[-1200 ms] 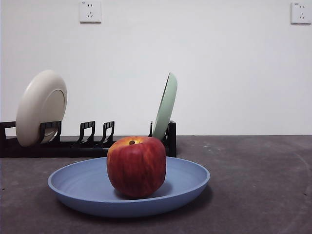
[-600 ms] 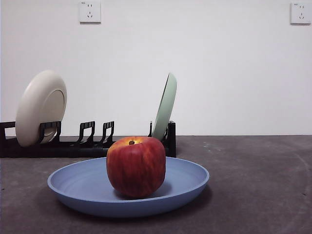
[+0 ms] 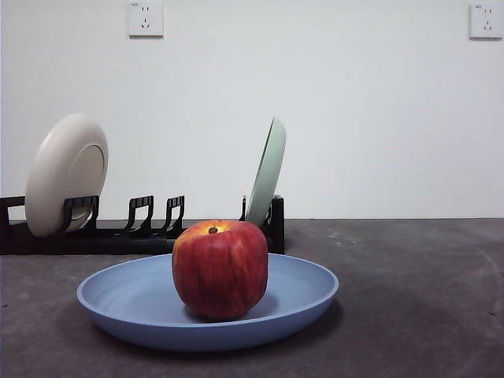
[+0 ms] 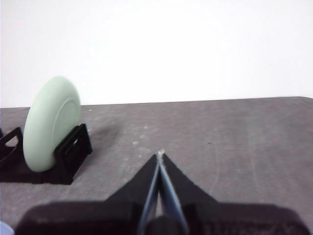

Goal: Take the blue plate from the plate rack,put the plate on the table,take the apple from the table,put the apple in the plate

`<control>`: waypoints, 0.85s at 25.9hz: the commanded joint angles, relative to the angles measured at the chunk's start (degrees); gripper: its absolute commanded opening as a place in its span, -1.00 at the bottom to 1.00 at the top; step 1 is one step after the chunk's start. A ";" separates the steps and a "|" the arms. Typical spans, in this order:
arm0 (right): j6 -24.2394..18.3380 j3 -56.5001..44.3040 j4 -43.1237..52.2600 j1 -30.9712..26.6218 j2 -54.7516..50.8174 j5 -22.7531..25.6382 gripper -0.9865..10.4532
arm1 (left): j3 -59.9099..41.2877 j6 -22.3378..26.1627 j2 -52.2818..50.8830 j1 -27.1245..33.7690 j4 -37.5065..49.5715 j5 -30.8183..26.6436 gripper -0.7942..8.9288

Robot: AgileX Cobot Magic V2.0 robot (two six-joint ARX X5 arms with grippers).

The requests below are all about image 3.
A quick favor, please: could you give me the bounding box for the white wall socket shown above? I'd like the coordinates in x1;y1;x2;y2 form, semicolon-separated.
128;1;165;39
469;2;504;41

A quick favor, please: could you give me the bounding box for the cream plate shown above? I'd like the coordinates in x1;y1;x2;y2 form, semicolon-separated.
24;113;109;239

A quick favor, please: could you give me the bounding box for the red apple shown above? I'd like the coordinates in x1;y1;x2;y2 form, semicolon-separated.
171;219;269;321

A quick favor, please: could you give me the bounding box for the pale green plate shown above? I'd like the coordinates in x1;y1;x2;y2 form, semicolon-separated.
244;116;287;228

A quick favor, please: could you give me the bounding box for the blue plate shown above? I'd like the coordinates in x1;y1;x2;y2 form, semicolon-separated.
76;252;340;352

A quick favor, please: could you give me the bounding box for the black plate rack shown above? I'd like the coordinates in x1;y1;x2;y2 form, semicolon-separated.
0;194;286;256

